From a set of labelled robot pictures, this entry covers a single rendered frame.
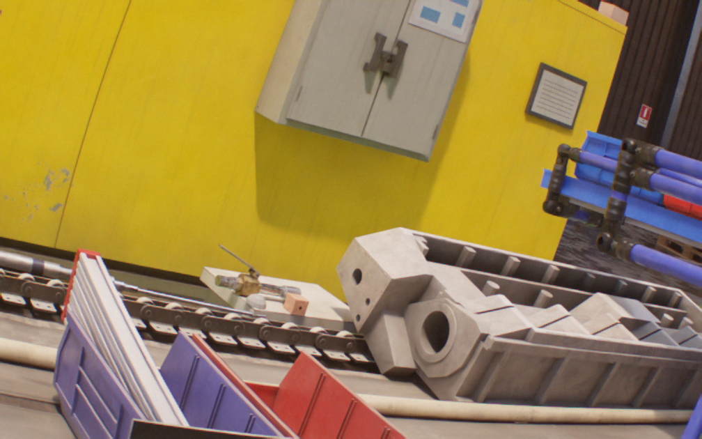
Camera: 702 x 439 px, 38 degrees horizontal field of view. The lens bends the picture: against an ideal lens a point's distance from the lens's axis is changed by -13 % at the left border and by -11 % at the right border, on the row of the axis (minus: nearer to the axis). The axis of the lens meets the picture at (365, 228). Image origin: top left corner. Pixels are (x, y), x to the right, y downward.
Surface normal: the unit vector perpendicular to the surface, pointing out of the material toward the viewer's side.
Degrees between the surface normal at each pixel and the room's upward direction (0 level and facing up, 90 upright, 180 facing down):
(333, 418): 88
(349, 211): 90
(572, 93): 90
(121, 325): 9
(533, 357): 100
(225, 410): 88
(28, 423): 0
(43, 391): 0
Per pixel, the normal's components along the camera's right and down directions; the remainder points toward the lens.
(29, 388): 0.33, -0.93
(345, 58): 0.52, 0.33
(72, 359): -0.80, -0.15
